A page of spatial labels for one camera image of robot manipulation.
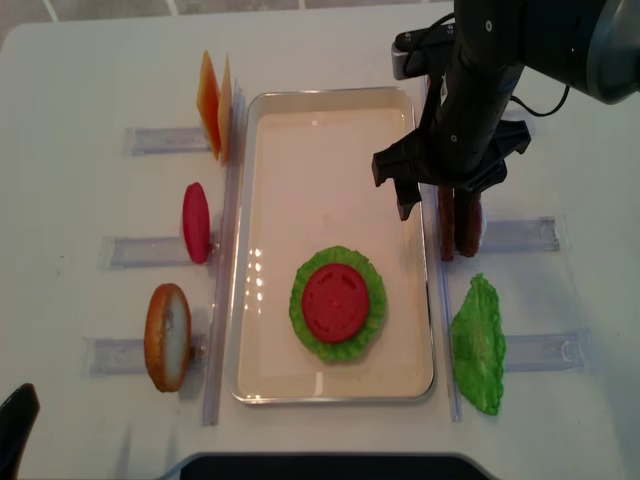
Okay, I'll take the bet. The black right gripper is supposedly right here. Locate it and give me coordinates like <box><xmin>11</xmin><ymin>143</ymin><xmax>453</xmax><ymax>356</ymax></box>
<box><xmin>372</xmin><ymin>19</ymin><xmax>531</xmax><ymax>220</ymax></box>

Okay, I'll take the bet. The red tomato slice standing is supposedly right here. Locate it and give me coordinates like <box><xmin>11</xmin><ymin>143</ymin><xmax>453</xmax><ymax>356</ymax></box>
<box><xmin>182</xmin><ymin>182</ymin><xmax>211</xmax><ymax>264</ymax></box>

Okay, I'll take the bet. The yellow cheese slice front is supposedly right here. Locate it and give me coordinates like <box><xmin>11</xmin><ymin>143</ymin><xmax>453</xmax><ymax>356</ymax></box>
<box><xmin>217</xmin><ymin>56</ymin><xmax>233</xmax><ymax>164</ymax></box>

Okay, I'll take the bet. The clear bread holder strip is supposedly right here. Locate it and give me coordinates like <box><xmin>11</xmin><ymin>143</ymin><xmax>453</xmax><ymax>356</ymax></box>
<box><xmin>81</xmin><ymin>335</ymin><xmax>207</xmax><ymax>377</ymax></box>

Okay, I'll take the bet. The clear right long rail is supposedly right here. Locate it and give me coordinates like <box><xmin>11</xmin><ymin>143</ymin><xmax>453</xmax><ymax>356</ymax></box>
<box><xmin>430</xmin><ymin>186</ymin><xmax>462</xmax><ymax>423</ymax></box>

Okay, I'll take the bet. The clear cheese holder strip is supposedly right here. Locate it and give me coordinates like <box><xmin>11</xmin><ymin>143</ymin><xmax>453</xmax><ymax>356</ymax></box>
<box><xmin>124</xmin><ymin>127</ymin><xmax>211</xmax><ymax>156</ymax></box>

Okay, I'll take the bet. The white rectangular tray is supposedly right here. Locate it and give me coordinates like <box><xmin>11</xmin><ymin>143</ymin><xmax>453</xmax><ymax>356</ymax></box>
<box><xmin>225</xmin><ymin>87</ymin><xmax>435</xmax><ymax>404</ymax></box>

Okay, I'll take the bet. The brown meat patty front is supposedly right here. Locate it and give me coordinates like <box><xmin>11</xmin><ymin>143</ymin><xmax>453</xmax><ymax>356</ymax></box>
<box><xmin>438</xmin><ymin>186</ymin><xmax>455</xmax><ymax>261</ymax></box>

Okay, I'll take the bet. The green lettuce leaf standing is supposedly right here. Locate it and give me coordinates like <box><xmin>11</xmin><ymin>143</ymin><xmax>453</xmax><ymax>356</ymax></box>
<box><xmin>451</xmin><ymin>274</ymin><xmax>506</xmax><ymax>416</ymax></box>

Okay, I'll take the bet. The black camera cable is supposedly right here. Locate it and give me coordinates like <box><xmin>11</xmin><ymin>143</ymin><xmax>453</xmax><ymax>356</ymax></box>
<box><xmin>403</xmin><ymin>13</ymin><xmax>571</xmax><ymax>118</ymax></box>

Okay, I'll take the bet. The brown meat patty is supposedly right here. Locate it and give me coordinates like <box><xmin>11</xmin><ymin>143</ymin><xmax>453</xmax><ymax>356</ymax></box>
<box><xmin>438</xmin><ymin>186</ymin><xmax>455</xmax><ymax>261</ymax></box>
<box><xmin>456</xmin><ymin>196</ymin><xmax>483</xmax><ymax>257</ymax></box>

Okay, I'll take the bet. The orange cheese slice rear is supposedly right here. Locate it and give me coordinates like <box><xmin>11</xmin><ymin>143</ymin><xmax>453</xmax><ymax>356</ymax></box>
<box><xmin>196</xmin><ymin>50</ymin><xmax>221</xmax><ymax>158</ymax></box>

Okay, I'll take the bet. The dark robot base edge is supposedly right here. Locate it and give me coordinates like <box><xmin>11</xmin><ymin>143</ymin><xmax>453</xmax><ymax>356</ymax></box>
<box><xmin>179</xmin><ymin>453</ymin><xmax>491</xmax><ymax>480</ymax></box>

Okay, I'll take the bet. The white patty stand clip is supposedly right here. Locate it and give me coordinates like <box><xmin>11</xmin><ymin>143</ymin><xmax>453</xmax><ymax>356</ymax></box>
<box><xmin>479</xmin><ymin>203</ymin><xmax>487</xmax><ymax>250</ymax></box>

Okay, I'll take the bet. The green lettuce leaf on bun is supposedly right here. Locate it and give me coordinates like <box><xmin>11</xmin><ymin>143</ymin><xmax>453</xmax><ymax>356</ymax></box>
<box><xmin>289</xmin><ymin>245</ymin><xmax>387</xmax><ymax>363</ymax></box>

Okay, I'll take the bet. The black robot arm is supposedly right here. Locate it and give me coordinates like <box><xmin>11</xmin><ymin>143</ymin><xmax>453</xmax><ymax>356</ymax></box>
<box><xmin>372</xmin><ymin>1</ymin><xmax>639</xmax><ymax>193</ymax></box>

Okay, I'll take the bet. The clear lettuce holder strip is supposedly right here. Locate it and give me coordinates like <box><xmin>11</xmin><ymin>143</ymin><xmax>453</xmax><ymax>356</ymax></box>
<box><xmin>505</xmin><ymin>330</ymin><xmax>594</xmax><ymax>373</ymax></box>

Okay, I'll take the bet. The clear tomato holder strip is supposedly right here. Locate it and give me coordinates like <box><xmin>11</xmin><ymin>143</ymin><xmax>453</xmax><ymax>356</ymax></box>
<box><xmin>98</xmin><ymin>237</ymin><xmax>195</xmax><ymax>270</ymax></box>

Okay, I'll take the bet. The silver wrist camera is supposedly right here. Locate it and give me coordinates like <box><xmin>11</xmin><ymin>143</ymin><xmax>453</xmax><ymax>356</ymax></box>
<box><xmin>391</xmin><ymin>29</ymin><xmax>428</xmax><ymax>80</ymax></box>

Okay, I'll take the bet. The brown meat patty rear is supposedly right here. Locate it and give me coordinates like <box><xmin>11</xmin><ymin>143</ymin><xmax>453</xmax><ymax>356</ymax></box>
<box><xmin>456</xmin><ymin>196</ymin><xmax>483</xmax><ymax>257</ymax></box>

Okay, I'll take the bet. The clear patty holder strip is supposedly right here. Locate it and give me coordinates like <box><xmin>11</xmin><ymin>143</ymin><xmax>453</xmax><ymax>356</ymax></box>
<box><xmin>479</xmin><ymin>216</ymin><xmax>570</xmax><ymax>253</ymax></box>

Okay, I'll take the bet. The red tomato slice on stack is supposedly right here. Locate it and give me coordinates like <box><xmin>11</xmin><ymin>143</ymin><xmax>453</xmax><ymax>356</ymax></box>
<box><xmin>301</xmin><ymin>263</ymin><xmax>370</xmax><ymax>344</ymax></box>

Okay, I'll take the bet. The bread slice with white face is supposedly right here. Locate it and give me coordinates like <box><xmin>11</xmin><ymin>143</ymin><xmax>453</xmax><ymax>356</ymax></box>
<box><xmin>144</xmin><ymin>283</ymin><xmax>191</xmax><ymax>393</ymax></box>

